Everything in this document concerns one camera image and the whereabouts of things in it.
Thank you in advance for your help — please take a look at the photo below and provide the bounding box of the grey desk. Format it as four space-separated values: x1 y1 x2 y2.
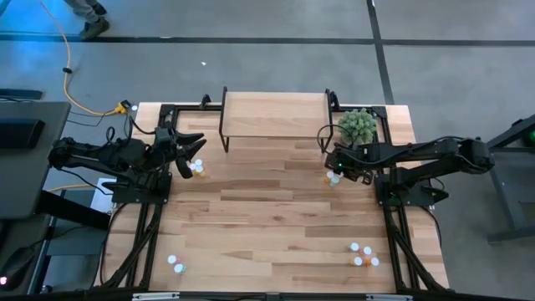
0 101 72 221

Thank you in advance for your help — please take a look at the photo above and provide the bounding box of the silver metal bracket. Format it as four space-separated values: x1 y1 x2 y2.
365 293 414 301
131 292 181 301

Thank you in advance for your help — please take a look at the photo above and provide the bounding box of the black flat bar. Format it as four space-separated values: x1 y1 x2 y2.
0 88 44 101

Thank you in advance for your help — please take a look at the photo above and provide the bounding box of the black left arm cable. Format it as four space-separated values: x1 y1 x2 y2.
53 166 116 196

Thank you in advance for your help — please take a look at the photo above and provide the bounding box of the wooden shelf black metal frame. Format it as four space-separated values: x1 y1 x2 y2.
218 85 335 155

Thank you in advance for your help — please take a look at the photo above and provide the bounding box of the person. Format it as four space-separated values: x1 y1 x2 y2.
62 0 112 42

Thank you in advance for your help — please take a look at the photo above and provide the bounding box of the black desk leg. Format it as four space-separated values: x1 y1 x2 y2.
36 190 112 232

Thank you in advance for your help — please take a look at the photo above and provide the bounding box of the black computer mouse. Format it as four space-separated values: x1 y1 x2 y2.
0 246 37 293

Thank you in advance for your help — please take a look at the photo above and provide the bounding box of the yellow extension cable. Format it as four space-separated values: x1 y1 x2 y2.
39 0 126 117

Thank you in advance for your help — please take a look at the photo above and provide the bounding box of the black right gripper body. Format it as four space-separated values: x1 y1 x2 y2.
349 143 380 186

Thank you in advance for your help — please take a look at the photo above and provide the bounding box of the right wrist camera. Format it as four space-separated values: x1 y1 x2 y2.
324 145 351 172

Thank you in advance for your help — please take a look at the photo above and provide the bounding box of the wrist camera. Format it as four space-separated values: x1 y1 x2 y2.
324 145 351 172
155 127 175 147

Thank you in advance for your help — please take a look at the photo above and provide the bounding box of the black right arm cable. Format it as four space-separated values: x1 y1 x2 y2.
316 124 360 154

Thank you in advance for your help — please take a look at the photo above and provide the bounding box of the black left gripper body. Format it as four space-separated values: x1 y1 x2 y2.
152 125 196 180

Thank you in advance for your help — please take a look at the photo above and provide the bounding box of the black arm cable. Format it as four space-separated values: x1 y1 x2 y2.
53 166 116 196
316 124 360 154

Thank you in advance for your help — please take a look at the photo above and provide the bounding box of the black metal table frame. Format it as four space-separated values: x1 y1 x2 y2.
94 102 451 293

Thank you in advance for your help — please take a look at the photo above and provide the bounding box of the artificial green potted plant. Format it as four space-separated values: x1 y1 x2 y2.
336 107 380 147

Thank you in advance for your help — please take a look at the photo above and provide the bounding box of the black metal stand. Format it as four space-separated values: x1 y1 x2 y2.
484 113 535 244

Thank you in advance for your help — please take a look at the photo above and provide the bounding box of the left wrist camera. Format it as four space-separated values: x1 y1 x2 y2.
155 127 175 147

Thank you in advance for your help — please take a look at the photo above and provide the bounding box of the black rectangular device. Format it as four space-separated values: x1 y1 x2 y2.
0 118 46 151

